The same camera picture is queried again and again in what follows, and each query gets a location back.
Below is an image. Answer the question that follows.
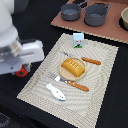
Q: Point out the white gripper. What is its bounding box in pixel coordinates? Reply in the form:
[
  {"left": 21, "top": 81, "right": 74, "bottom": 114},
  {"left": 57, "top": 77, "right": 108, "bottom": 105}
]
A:
[{"left": 0, "top": 40, "right": 44, "bottom": 75}]

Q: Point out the white toy fish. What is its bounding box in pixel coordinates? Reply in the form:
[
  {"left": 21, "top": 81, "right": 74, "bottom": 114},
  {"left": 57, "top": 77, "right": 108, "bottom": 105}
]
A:
[{"left": 46, "top": 83, "right": 66, "bottom": 101}]

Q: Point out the yellow toy bread loaf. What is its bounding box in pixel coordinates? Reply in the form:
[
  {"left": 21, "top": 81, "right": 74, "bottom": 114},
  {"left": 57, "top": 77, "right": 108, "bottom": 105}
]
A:
[{"left": 62, "top": 58, "right": 85, "bottom": 77}]

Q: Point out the red toy tomato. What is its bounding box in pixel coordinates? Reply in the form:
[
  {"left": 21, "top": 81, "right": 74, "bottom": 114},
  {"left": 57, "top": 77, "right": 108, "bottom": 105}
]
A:
[{"left": 15, "top": 64, "right": 29, "bottom": 77}]

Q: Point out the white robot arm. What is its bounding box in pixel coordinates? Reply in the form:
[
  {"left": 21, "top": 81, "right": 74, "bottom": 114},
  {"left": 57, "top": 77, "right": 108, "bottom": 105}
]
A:
[{"left": 0, "top": 0, "right": 44, "bottom": 77}]

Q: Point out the beige round plate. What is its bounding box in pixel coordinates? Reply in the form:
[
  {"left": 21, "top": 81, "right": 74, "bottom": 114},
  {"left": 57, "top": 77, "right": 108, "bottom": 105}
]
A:
[{"left": 59, "top": 57, "right": 86, "bottom": 81}]

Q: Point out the small grey pot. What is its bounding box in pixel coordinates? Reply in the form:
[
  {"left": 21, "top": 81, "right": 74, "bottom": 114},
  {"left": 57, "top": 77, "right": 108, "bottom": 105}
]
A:
[{"left": 61, "top": 2, "right": 87, "bottom": 21}]

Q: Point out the woven beige placemat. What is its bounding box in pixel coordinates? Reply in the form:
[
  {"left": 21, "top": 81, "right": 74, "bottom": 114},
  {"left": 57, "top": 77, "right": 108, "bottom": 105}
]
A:
[{"left": 17, "top": 34, "right": 118, "bottom": 128}]

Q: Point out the large grey pot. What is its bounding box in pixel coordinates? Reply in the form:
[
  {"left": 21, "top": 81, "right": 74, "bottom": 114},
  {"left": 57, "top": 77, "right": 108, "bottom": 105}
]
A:
[{"left": 84, "top": 3, "right": 111, "bottom": 27}]

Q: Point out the beige bowl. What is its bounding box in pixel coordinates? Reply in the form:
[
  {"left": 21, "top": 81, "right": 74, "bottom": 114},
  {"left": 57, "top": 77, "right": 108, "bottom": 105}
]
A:
[{"left": 121, "top": 7, "right": 128, "bottom": 30}]

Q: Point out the wooden handled fork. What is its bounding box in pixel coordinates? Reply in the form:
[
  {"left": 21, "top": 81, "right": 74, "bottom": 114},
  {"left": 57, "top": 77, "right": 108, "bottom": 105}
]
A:
[{"left": 48, "top": 73, "right": 89, "bottom": 92}]

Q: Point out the wooden handled knife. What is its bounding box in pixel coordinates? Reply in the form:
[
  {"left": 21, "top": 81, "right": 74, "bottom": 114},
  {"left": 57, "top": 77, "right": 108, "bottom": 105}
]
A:
[{"left": 61, "top": 51, "right": 101, "bottom": 65}]

